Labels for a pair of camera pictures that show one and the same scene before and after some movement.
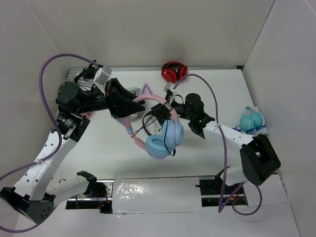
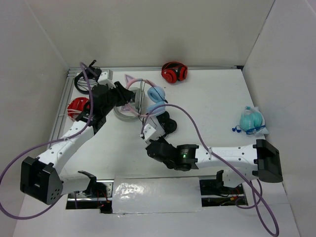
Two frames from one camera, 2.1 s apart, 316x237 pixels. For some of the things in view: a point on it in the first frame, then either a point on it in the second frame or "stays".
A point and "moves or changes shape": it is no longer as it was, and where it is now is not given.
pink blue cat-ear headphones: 158,146 to 156,97
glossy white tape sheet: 156,195 stays
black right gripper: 168,103 to 162,138
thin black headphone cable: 174,153 moves or changes shape
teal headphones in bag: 252,122 stays
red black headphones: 174,71 stays
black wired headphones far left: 88,72 stays
